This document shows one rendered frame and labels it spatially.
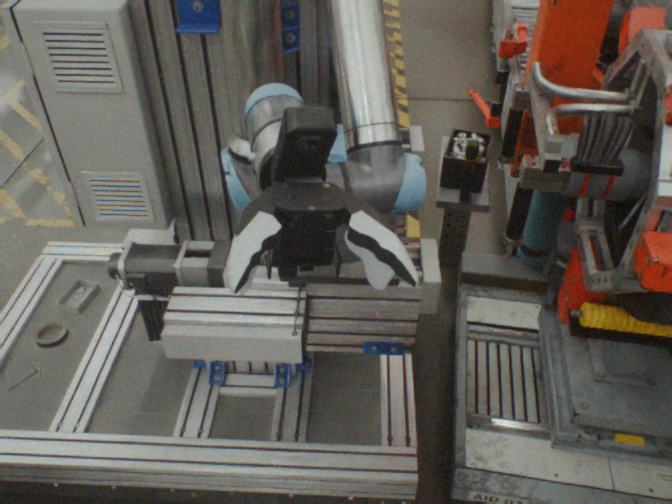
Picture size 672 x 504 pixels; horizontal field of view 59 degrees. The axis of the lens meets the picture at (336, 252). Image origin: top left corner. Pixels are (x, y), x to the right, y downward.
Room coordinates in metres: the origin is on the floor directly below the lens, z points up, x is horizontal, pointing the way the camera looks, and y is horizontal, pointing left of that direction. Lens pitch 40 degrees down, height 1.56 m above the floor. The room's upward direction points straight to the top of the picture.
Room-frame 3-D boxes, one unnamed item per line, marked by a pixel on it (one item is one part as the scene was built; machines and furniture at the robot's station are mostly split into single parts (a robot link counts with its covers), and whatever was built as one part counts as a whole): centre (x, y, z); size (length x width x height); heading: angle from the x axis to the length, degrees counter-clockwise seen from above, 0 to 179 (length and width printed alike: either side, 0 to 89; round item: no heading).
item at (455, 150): (1.73, -0.44, 0.52); 0.20 x 0.14 x 0.13; 162
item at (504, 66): (2.82, -0.82, 0.30); 0.09 x 0.05 x 0.50; 170
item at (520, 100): (1.33, -0.47, 0.93); 0.09 x 0.05 x 0.05; 80
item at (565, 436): (1.12, -0.81, 0.13); 0.50 x 0.36 x 0.10; 170
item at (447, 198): (1.77, -0.45, 0.44); 0.43 x 0.17 x 0.03; 170
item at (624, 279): (1.13, -0.64, 0.85); 0.54 x 0.07 x 0.54; 170
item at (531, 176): (1.00, -0.41, 0.93); 0.09 x 0.05 x 0.05; 80
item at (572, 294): (1.12, -0.68, 0.48); 0.16 x 0.12 x 0.17; 80
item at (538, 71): (1.25, -0.54, 1.03); 0.19 x 0.18 x 0.11; 80
